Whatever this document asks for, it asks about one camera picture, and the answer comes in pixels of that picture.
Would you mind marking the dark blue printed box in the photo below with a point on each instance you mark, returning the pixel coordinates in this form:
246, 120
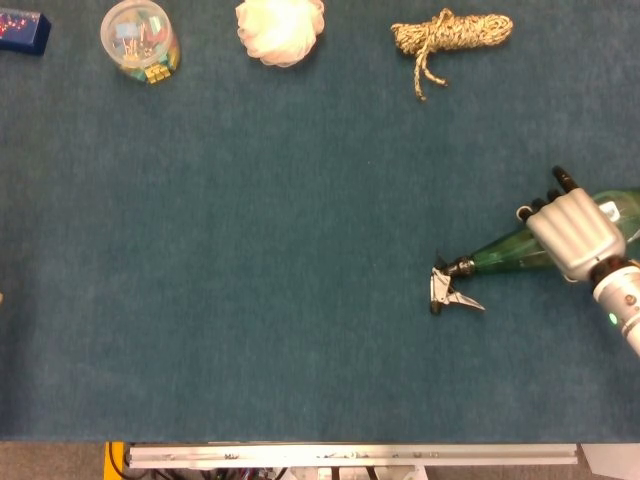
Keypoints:
22, 32

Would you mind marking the aluminium profile rail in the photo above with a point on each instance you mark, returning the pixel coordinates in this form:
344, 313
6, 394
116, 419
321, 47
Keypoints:
350, 455

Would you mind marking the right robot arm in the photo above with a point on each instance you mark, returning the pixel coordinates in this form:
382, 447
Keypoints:
617, 295

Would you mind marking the clear jar of binder clips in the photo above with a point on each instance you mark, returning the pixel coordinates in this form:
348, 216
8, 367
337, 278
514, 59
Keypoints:
140, 42

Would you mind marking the white mesh bath sponge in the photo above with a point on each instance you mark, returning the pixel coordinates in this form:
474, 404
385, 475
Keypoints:
280, 32

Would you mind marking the blue felt table cloth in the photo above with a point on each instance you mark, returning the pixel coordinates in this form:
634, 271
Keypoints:
250, 250

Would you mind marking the yellow frame post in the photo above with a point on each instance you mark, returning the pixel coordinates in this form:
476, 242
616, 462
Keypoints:
115, 461

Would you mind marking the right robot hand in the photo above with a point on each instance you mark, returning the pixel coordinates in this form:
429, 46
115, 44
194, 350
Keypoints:
575, 230

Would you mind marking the green spray bottle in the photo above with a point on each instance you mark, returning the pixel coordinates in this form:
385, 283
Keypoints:
505, 255

